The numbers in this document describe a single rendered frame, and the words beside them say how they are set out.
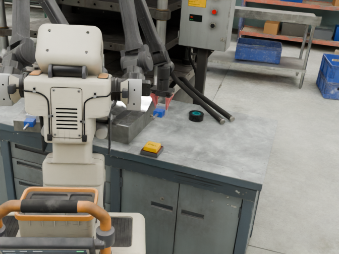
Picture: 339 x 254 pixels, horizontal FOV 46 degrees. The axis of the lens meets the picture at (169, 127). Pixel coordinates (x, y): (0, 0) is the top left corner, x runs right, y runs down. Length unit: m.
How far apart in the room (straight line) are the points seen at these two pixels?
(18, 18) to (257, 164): 1.13
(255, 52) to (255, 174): 3.89
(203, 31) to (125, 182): 1.06
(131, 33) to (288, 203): 1.94
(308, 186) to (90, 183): 2.14
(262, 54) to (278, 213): 3.01
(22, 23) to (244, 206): 1.17
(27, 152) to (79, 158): 0.74
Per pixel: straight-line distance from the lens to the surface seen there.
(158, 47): 1.75
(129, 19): 1.53
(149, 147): 1.75
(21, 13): 1.64
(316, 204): 3.13
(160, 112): 1.82
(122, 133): 1.83
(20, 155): 2.22
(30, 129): 1.99
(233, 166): 1.75
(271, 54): 5.51
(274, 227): 2.79
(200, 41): 2.49
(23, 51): 1.52
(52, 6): 1.79
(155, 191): 1.90
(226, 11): 2.43
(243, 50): 5.50
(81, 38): 1.37
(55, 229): 1.25
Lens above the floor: 1.67
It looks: 25 degrees down
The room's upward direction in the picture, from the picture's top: 4 degrees clockwise
